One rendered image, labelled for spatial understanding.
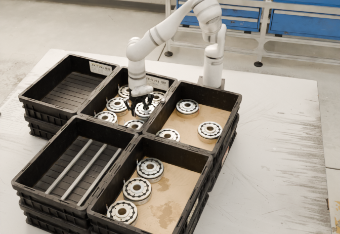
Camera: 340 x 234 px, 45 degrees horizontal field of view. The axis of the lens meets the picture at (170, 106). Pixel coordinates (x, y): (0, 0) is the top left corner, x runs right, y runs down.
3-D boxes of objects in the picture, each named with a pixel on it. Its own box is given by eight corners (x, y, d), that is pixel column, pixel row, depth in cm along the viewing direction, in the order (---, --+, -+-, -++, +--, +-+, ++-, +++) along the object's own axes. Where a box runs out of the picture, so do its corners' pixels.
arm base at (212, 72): (204, 77, 210) (206, 48, 199) (222, 79, 208) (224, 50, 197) (201, 87, 203) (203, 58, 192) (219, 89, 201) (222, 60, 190)
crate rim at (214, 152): (214, 159, 149) (214, 155, 148) (140, 138, 158) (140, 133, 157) (242, 98, 178) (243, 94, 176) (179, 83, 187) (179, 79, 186)
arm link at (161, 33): (144, 24, 150) (154, 44, 149) (206, -16, 141) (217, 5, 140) (154, 27, 158) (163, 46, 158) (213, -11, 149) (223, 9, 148)
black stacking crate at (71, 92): (72, 72, 211) (69, 53, 204) (122, 85, 202) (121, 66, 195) (22, 117, 183) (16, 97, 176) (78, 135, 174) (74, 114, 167)
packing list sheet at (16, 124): (14, 89, 218) (14, 89, 218) (54, 95, 214) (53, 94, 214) (-21, 129, 193) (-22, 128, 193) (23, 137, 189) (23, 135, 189)
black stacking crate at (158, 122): (212, 177, 155) (214, 155, 148) (142, 155, 164) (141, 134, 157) (240, 115, 184) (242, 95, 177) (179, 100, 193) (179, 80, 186)
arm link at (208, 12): (224, 11, 140) (225, 27, 165) (211, -12, 141) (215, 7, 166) (200, 24, 142) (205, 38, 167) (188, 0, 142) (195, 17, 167)
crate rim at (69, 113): (69, 56, 206) (69, 52, 204) (121, 69, 196) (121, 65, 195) (16, 101, 177) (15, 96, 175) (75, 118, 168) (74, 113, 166)
